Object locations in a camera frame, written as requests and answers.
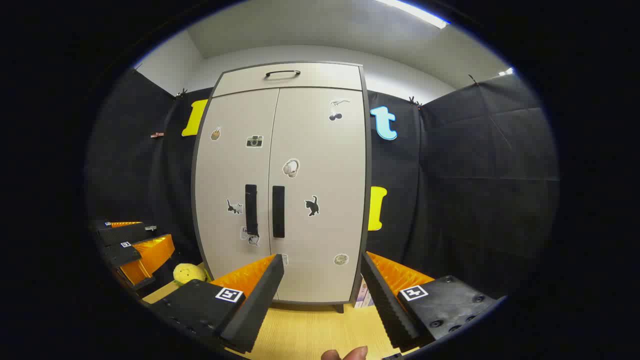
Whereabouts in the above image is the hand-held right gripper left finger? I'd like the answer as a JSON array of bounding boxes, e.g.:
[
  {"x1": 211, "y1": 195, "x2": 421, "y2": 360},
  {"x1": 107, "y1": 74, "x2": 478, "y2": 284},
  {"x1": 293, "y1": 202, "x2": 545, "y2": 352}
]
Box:
[{"x1": 142, "y1": 254, "x2": 285, "y2": 354}]

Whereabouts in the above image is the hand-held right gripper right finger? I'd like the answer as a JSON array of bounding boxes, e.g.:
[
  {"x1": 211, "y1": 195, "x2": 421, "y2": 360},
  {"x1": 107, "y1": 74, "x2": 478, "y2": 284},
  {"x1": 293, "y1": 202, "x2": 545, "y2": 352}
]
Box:
[{"x1": 360, "y1": 251, "x2": 501, "y2": 353}]

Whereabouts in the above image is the black door handle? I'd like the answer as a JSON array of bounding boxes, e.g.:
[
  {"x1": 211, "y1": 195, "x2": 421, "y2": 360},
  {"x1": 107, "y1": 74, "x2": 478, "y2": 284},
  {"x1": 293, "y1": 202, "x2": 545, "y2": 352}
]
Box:
[
  {"x1": 244, "y1": 184, "x2": 259, "y2": 237},
  {"x1": 272, "y1": 185, "x2": 286, "y2": 239}
]

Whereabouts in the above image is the beige cabinet door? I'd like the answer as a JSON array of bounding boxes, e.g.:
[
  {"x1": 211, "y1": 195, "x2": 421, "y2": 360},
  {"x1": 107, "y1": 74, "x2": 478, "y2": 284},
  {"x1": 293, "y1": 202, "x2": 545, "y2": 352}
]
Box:
[
  {"x1": 268, "y1": 87, "x2": 367, "y2": 303},
  {"x1": 194, "y1": 89, "x2": 280, "y2": 281}
]

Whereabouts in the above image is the beige double-door shoe cabinet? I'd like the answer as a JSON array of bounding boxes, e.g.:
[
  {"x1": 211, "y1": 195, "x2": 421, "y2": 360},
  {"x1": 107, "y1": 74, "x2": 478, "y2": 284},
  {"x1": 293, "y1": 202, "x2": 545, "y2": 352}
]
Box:
[{"x1": 191, "y1": 61, "x2": 373, "y2": 313}]

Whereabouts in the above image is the printed cardboard box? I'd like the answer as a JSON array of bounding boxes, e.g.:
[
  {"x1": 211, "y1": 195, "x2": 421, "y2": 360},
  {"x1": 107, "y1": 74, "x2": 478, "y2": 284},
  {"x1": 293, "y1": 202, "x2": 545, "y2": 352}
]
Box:
[{"x1": 352, "y1": 277, "x2": 376, "y2": 308}]

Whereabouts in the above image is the yellow plush toy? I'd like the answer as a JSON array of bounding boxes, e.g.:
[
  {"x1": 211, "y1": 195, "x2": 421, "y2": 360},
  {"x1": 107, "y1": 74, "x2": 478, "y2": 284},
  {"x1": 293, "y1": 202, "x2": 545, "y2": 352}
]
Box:
[{"x1": 173, "y1": 263, "x2": 207, "y2": 286}]

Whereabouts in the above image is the black backdrop cloth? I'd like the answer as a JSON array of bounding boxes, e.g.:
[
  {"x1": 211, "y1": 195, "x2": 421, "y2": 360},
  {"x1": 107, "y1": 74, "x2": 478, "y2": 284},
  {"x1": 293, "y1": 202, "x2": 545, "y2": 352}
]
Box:
[{"x1": 85, "y1": 67, "x2": 561, "y2": 301}]

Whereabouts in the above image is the long ceiling light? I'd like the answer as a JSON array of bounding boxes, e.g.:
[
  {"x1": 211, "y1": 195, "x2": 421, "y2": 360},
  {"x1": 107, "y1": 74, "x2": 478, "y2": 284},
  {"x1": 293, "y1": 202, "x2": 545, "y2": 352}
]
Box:
[{"x1": 375, "y1": 0, "x2": 451, "y2": 30}]

